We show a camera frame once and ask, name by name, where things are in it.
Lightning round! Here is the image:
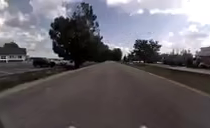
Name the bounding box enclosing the large dark tree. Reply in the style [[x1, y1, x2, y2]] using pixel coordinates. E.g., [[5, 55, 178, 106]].
[[48, 2, 105, 70]]

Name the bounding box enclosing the house with white trim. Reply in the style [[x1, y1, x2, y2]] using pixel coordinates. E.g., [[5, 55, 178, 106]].
[[196, 41, 210, 68]]

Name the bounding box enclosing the row of dark trees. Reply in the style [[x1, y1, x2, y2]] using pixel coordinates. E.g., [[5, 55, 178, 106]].
[[98, 47, 124, 63]]

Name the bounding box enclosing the dark grass verge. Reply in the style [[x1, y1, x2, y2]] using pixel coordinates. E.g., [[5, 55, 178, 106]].
[[0, 63, 96, 95]]

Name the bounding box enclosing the grass verge beside sidewalk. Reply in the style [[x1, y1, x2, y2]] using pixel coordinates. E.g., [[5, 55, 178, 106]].
[[125, 62, 210, 98]]

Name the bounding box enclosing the dark vehicle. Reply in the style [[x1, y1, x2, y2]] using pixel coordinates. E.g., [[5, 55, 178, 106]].
[[31, 57, 57, 69]]

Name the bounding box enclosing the grey asphalt road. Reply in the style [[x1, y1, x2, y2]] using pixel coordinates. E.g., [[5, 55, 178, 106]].
[[0, 60, 210, 128]]

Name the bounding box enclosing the pale kerb strip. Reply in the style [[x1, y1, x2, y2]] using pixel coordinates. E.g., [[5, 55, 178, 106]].
[[0, 62, 100, 101]]

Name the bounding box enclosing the grey paved lot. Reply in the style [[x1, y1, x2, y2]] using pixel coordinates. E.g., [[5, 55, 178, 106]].
[[0, 61, 47, 79]]

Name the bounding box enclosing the row of bushes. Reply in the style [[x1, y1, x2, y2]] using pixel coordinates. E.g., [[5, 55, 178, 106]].
[[160, 49, 198, 67]]

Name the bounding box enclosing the pale concrete sidewalk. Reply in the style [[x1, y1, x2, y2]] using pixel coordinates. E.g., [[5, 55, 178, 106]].
[[152, 63, 210, 77]]

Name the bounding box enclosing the low building with dark roof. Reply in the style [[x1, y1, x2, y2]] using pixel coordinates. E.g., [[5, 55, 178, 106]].
[[0, 41, 28, 64]]

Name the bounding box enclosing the broad green tree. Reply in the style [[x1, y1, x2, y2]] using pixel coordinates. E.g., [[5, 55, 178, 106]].
[[127, 38, 163, 64]]

